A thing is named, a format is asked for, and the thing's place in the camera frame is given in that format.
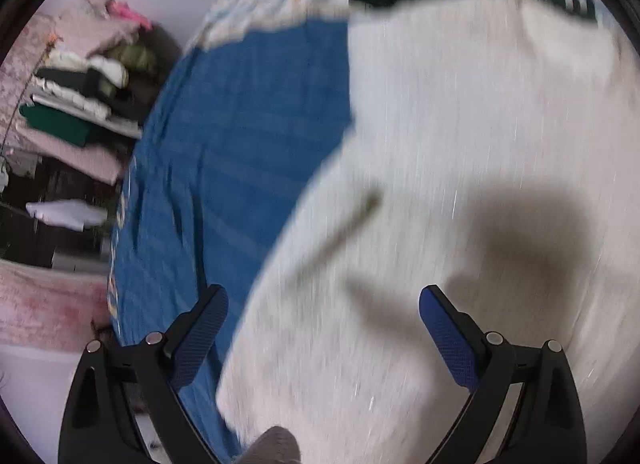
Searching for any blue bed sheet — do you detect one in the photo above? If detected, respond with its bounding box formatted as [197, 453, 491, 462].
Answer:
[107, 19, 358, 464]

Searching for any pile of folded clothes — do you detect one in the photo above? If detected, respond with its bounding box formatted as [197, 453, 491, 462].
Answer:
[17, 0, 183, 185]

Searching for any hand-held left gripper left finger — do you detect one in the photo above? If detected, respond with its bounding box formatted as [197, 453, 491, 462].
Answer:
[58, 284, 230, 464]

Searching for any white cloth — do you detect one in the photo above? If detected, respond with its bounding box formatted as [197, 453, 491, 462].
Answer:
[25, 199, 108, 232]

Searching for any grey knit sleeve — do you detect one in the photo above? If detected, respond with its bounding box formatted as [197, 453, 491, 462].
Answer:
[239, 425, 302, 464]

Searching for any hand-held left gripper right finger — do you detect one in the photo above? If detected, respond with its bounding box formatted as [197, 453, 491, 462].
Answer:
[419, 285, 587, 464]

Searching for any white knit sweater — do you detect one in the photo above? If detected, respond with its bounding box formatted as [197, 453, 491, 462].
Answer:
[216, 0, 640, 464]

